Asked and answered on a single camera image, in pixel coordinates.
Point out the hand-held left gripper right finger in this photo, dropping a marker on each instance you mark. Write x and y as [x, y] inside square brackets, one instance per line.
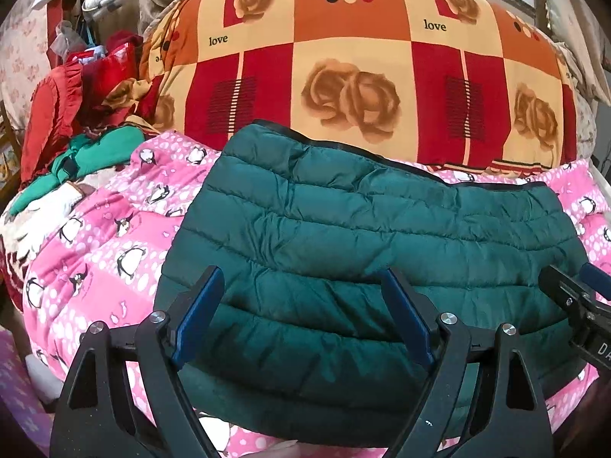
[405, 315]

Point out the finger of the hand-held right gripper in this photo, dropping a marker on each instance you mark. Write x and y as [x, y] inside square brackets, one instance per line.
[599, 281]
[568, 298]

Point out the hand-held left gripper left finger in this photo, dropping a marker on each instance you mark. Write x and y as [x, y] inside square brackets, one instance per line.
[198, 310]

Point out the green puffer jacket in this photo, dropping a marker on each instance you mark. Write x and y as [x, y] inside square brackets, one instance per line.
[343, 229]

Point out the pink penguin print bed sheet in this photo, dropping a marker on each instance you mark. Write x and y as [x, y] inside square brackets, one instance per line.
[110, 248]

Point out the grey floral cloth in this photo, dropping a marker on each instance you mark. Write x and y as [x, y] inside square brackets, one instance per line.
[584, 124]

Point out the green cloth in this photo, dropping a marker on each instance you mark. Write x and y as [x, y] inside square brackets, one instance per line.
[100, 152]

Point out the white cloth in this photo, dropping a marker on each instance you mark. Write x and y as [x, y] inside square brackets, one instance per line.
[38, 214]

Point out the pink patterned cloth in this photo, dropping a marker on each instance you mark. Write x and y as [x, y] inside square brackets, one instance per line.
[21, 391]

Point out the red ruffled cloth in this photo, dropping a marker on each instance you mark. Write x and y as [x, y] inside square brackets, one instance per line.
[57, 100]

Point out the rose print checkered quilt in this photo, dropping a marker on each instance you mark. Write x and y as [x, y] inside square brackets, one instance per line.
[382, 57]

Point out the pale pink floral cloth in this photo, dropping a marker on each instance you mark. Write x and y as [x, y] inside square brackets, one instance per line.
[24, 57]

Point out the clear plastic bag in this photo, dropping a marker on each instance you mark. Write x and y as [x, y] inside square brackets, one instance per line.
[107, 0]

